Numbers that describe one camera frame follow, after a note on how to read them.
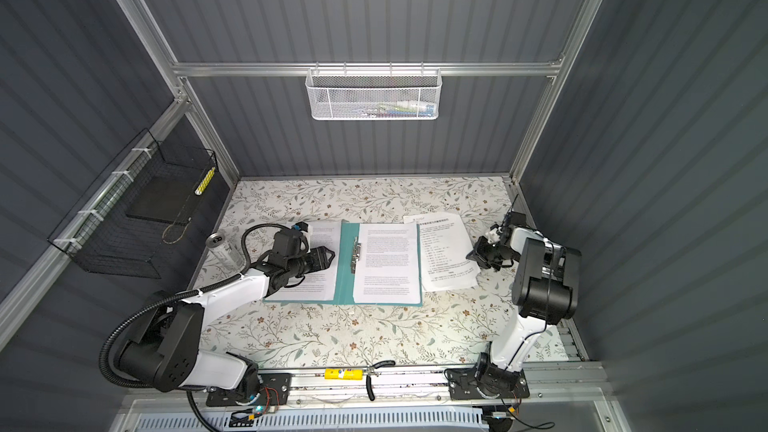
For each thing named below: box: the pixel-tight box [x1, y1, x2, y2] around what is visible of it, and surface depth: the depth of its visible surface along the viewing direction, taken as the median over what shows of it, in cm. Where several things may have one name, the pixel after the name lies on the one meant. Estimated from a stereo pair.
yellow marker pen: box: [194, 167, 216, 196], surface depth 83 cm
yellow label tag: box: [324, 368, 364, 380], surface depth 76 cm
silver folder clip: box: [350, 236, 362, 274], surface depth 98 cm
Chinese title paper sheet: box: [403, 213, 481, 292], surface depth 101 cm
